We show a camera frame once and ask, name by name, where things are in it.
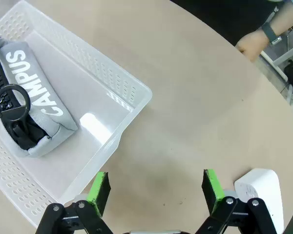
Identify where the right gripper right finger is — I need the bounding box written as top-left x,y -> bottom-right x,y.
195,169 -> 278,234

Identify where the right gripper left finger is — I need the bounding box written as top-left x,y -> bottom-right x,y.
36,172 -> 113,234

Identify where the white rounded plastic box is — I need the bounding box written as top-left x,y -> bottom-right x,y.
233,168 -> 284,234

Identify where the person's left forearm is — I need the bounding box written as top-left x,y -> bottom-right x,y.
268,1 -> 293,35

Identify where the white perforated plastic basket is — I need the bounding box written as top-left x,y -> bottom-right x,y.
0,0 -> 153,230

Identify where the person's left hand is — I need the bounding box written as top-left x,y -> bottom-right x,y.
235,29 -> 271,63

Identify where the large white table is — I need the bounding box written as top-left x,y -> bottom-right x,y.
260,26 -> 293,82

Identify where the dark wrist watch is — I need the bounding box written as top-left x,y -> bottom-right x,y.
260,23 -> 283,46

